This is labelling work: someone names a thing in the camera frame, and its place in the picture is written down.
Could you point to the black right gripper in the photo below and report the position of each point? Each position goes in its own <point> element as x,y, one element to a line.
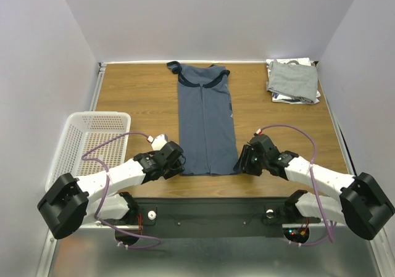
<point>244,161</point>

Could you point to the white plastic basket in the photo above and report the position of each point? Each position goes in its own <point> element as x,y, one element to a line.
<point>83,131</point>

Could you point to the folded white printed tank top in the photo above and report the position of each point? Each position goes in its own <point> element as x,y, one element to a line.
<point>293,73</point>

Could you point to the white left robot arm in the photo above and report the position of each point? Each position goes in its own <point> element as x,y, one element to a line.
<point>64,207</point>

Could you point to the blue tank top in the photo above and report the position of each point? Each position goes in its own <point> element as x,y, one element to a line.
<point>205,116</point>

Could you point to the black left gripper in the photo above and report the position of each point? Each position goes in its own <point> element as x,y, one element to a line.
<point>178,168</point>

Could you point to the folded grey tank top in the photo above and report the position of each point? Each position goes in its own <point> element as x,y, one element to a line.
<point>291,81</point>

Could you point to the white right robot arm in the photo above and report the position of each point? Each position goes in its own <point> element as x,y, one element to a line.
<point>355,201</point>

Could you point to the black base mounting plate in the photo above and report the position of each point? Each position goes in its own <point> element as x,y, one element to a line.
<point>212,217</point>

